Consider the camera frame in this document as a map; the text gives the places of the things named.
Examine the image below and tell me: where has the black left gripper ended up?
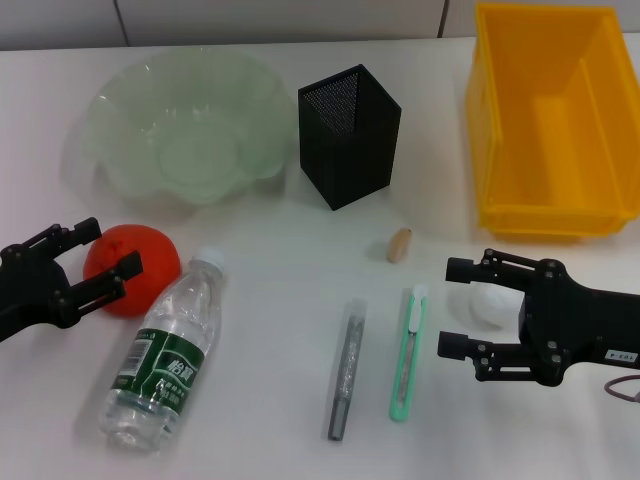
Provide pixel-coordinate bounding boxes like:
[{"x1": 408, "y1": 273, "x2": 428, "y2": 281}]
[{"x1": 0, "y1": 216, "x2": 145, "y2": 344}]

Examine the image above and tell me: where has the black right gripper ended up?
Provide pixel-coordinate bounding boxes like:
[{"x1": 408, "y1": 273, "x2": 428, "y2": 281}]
[{"x1": 437, "y1": 248, "x2": 640, "y2": 389}]

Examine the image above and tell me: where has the white paper ball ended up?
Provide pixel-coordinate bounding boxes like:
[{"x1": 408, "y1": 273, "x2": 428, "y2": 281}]
[{"x1": 448, "y1": 283, "x2": 525, "y2": 332}]

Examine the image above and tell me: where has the red tomato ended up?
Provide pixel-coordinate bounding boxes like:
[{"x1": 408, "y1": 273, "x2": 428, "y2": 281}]
[{"x1": 83, "y1": 224, "x2": 182, "y2": 318}]

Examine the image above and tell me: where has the green utility knife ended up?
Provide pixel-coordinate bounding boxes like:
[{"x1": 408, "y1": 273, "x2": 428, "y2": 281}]
[{"x1": 388, "y1": 283, "x2": 429, "y2": 422}]

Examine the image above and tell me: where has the clear green-label water bottle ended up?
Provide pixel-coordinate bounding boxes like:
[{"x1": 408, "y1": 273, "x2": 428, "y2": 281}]
[{"x1": 97, "y1": 245, "x2": 230, "y2": 454}]

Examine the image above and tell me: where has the grey glitter pen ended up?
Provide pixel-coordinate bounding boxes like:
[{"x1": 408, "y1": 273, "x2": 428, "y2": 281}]
[{"x1": 327, "y1": 298, "x2": 367, "y2": 442}]

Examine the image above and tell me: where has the clear glass fruit plate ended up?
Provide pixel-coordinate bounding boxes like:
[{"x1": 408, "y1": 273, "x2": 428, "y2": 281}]
[{"x1": 87, "y1": 47, "x2": 296, "y2": 207}]

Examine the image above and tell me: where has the black mesh pen holder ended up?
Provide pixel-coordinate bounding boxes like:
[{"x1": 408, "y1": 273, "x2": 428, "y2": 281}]
[{"x1": 297, "y1": 63, "x2": 404, "y2": 212}]

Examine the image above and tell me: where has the yellow plastic bin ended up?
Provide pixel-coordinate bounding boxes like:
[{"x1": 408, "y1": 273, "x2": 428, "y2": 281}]
[{"x1": 465, "y1": 2, "x2": 640, "y2": 246}]

